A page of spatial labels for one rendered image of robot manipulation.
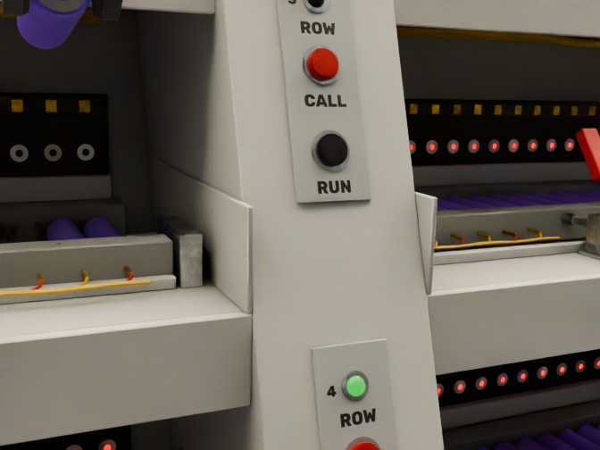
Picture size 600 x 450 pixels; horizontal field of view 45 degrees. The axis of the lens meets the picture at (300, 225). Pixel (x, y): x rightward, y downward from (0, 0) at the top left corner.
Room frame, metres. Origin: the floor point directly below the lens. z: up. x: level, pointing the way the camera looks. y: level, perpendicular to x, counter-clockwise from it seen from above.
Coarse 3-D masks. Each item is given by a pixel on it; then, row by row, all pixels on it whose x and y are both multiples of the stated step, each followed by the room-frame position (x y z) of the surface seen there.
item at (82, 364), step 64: (0, 192) 0.45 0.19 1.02; (64, 192) 0.47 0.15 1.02; (192, 192) 0.40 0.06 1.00; (192, 256) 0.37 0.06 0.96; (0, 320) 0.32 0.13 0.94; (64, 320) 0.32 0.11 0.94; (128, 320) 0.32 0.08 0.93; (192, 320) 0.33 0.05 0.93; (0, 384) 0.30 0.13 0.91; (64, 384) 0.31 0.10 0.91; (128, 384) 0.32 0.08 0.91; (192, 384) 0.33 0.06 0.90
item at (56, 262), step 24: (72, 240) 0.36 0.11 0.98; (96, 240) 0.36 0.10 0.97; (120, 240) 0.37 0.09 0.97; (144, 240) 0.37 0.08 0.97; (168, 240) 0.37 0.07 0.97; (0, 264) 0.34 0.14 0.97; (24, 264) 0.34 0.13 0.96; (48, 264) 0.35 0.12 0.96; (72, 264) 0.35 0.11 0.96; (96, 264) 0.36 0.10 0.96; (120, 264) 0.36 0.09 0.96; (144, 264) 0.37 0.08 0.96; (168, 264) 0.37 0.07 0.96; (72, 288) 0.34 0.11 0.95
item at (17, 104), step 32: (0, 96) 0.44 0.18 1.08; (32, 96) 0.45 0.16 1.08; (64, 96) 0.46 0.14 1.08; (96, 96) 0.47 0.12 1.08; (0, 128) 0.45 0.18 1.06; (32, 128) 0.46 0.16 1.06; (64, 128) 0.46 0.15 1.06; (96, 128) 0.47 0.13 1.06; (0, 160) 0.45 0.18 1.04; (32, 160) 0.46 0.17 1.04; (64, 160) 0.47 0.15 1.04; (96, 160) 0.48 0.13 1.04
